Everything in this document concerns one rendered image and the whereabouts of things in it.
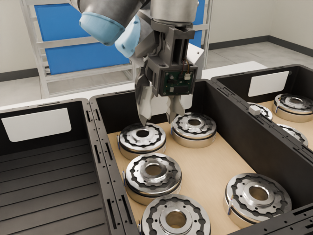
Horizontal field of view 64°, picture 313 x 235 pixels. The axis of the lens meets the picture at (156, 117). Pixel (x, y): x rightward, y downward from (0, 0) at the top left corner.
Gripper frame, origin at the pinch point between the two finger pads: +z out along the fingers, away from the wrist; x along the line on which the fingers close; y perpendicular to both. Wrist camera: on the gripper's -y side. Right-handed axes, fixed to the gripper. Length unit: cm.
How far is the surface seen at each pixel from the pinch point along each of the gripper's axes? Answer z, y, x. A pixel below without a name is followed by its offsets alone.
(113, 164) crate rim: -1.7, 14.4, -12.2
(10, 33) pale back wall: 45, -263, -65
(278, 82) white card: -3.0, -7.3, 39.4
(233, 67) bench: 13, -61, 66
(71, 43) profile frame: 32, -178, -9
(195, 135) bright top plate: 2.9, 4.4, 7.9
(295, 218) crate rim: -3.6, 30.8, 6.1
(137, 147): 4.3, 3.7, -5.1
